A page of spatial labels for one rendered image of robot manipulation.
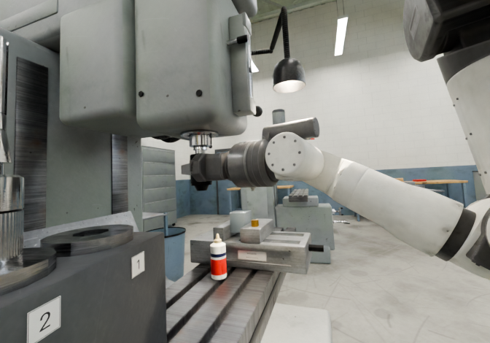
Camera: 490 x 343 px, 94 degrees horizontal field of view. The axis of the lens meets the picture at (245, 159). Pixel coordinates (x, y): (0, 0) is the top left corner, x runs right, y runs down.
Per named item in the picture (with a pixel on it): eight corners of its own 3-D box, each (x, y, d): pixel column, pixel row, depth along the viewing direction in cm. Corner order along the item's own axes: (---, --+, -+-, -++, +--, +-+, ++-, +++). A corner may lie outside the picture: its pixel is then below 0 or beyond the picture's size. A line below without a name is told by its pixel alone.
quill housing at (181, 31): (251, 136, 59) (245, 17, 61) (215, 117, 39) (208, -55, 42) (187, 142, 65) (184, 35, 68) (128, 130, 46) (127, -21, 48)
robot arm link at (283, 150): (269, 188, 46) (327, 187, 40) (238, 185, 37) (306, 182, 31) (269, 133, 48) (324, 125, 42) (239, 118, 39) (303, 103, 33)
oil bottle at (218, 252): (229, 274, 61) (227, 231, 61) (222, 281, 57) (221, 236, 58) (215, 273, 62) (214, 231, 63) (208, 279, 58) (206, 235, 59)
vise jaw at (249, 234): (274, 230, 76) (273, 218, 77) (260, 244, 63) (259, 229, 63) (257, 230, 79) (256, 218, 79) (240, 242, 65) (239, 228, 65)
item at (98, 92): (190, 133, 67) (187, 48, 69) (121, 113, 44) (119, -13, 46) (139, 140, 73) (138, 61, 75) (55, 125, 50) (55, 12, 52)
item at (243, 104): (256, 114, 50) (251, 22, 52) (250, 109, 46) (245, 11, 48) (238, 117, 51) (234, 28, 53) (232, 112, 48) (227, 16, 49)
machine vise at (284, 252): (312, 255, 72) (310, 219, 72) (307, 275, 58) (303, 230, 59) (214, 247, 84) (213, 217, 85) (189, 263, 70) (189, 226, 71)
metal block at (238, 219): (252, 228, 75) (251, 209, 75) (245, 233, 69) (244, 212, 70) (238, 228, 77) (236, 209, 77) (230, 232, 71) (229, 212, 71)
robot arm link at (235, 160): (228, 149, 55) (272, 142, 49) (230, 189, 55) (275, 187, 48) (188, 144, 45) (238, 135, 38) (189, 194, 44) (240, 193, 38)
